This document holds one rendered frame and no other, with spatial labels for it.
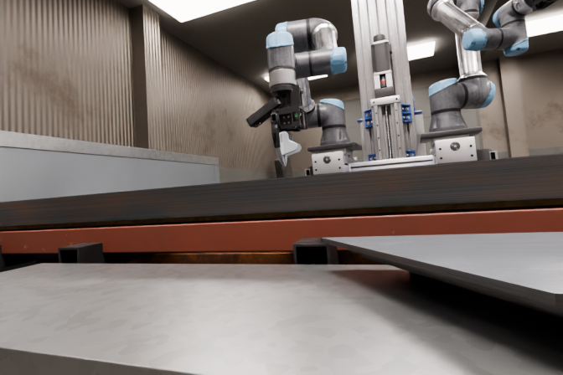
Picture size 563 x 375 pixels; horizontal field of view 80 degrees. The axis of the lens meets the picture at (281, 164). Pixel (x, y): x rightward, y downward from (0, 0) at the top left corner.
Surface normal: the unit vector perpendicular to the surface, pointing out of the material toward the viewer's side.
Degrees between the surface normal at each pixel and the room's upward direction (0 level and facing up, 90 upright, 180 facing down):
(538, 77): 90
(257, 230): 90
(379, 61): 90
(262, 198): 90
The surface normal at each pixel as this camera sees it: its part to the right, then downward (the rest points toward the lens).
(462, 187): -0.33, -0.05
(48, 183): 0.94, -0.10
